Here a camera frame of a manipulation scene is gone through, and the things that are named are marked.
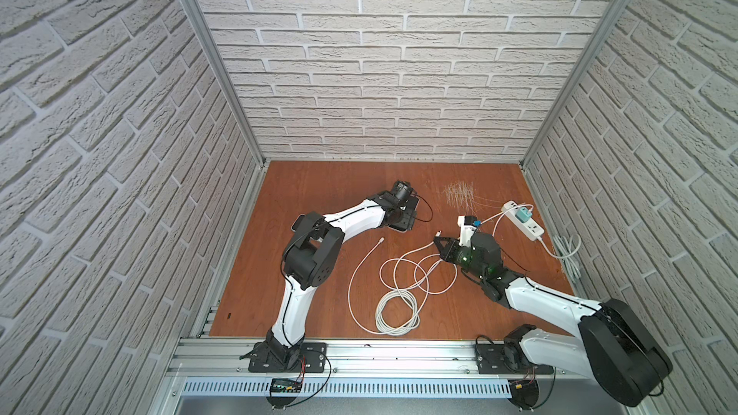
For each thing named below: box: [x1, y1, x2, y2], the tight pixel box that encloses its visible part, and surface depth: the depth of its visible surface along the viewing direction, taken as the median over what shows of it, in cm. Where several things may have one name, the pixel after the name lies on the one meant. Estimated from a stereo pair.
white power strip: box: [502, 199, 545, 242], surface depth 99 cm
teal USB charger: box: [515, 206, 533, 223], surface depth 98 cm
